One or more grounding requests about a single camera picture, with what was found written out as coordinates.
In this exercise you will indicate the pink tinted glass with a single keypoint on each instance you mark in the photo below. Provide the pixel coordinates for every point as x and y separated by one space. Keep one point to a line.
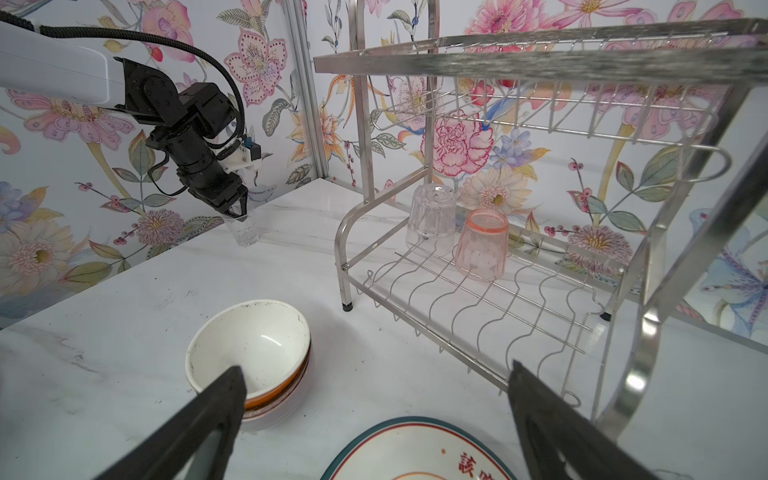
483 245

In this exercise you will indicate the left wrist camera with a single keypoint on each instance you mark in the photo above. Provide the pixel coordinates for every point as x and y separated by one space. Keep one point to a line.
247 155

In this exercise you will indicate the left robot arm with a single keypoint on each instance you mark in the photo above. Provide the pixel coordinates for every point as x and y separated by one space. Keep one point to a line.
199 128

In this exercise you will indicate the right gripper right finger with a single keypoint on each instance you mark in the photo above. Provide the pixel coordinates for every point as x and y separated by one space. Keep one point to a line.
556 441

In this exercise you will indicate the chrome two-tier dish rack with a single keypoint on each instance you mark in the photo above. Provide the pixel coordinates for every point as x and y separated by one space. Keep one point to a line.
625 142

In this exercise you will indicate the orange patterned plate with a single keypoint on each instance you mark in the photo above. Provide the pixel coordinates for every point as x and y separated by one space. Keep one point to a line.
416 447

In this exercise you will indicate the clear glass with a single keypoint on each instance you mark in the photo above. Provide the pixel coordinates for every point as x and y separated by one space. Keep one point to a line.
432 220
244 229

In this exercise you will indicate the red floral patterned bowl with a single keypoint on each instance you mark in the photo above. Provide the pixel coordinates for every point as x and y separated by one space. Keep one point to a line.
285 405

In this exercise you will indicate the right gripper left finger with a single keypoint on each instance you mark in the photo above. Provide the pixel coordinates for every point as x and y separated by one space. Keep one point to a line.
198 440

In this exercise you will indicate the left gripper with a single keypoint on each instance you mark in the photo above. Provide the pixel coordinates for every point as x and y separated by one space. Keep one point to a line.
199 171

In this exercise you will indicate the orange bowl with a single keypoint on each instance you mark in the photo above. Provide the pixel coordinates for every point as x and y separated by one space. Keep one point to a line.
269 340

